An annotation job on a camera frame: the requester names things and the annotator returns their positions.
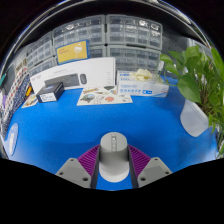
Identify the blue and white glove box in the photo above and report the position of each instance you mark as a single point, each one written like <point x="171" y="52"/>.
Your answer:
<point x="143" y="89"/>

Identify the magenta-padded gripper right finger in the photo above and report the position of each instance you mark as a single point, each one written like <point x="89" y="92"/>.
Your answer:
<point x="153" y="170"/>

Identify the yellow and blue box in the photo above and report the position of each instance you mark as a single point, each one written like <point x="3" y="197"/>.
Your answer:
<point x="72" y="51"/>

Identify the green plant in white pot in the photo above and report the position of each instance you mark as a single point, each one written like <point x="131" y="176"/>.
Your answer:
<point x="193" y="118"/>

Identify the round blue cloud-print mouse pad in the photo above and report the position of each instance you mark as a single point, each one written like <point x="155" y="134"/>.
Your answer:
<point x="12" y="140"/>

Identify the cream disposable gloves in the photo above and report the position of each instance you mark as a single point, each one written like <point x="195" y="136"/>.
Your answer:
<point x="141" y="75"/>

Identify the long white keyboard box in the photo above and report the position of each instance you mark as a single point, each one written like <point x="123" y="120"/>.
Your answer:
<point x="100" y="70"/>

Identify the small black box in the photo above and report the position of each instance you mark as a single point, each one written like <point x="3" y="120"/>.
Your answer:
<point x="50" y="93"/>

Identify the red and blue checkered cloth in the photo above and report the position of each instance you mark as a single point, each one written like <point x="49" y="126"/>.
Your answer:
<point x="16" y="86"/>

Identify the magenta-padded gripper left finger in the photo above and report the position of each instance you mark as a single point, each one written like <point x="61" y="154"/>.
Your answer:
<point x="73" y="171"/>

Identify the grey computer mouse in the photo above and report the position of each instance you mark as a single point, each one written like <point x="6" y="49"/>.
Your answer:
<point x="114" y="156"/>

